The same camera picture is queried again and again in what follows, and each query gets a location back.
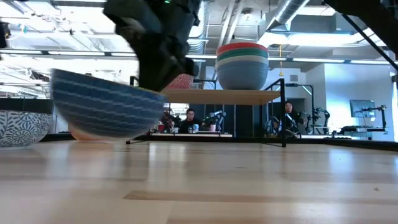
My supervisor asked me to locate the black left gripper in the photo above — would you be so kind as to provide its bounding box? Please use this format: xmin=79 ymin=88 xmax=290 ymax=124
xmin=104 ymin=0 xmax=200 ymax=91

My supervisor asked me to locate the small yellow patterned bowl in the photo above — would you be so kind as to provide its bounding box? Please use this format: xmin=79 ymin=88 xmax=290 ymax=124
xmin=167 ymin=73 xmax=195 ymax=91

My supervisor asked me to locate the large white bowl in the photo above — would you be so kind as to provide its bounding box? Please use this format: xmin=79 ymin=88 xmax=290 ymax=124
xmin=215 ymin=55 xmax=269 ymax=68

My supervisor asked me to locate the large blue-grey bowl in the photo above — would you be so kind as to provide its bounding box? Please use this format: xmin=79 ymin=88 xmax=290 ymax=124
xmin=216 ymin=60 xmax=270 ymax=91

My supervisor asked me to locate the large green bowl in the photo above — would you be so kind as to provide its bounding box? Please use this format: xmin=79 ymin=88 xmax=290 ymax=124
xmin=216 ymin=47 xmax=269 ymax=62

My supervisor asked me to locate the large red bowl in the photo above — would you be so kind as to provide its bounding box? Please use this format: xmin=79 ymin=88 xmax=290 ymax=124
xmin=216 ymin=42 xmax=269 ymax=56

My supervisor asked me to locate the blue white striped bowl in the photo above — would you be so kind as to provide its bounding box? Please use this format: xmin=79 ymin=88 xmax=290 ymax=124
xmin=50 ymin=68 xmax=168 ymax=140

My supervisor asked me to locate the small pink patterned bowl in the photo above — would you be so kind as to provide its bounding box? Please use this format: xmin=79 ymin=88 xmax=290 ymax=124
xmin=0 ymin=110 xmax=53 ymax=149

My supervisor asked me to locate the wooden shelf with black legs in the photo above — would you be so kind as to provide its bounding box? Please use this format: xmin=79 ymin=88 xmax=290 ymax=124
xmin=126 ymin=76 xmax=287 ymax=148

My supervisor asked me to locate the person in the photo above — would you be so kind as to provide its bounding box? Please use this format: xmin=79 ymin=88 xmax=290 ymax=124
xmin=179 ymin=108 xmax=203 ymax=134
xmin=280 ymin=100 xmax=307 ymax=137

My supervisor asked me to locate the background wooden table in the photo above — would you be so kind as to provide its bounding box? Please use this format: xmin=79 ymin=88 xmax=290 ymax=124
xmin=150 ymin=132 xmax=233 ymax=138

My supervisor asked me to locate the black horizontal beam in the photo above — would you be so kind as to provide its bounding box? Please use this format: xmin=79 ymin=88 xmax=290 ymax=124
xmin=0 ymin=98 xmax=54 ymax=114

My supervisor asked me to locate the background monitor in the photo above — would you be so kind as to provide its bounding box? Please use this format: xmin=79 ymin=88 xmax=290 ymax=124
xmin=349 ymin=99 xmax=376 ymax=119

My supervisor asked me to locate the background dark table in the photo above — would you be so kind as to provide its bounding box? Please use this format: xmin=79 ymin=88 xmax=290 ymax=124
xmin=331 ymin=126 xmax=388 ymax=138

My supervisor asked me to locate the silver ventilation duct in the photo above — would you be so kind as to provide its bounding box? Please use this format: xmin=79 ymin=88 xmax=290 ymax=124
xmin=266 ymin=0 xmax=312 ymax=30

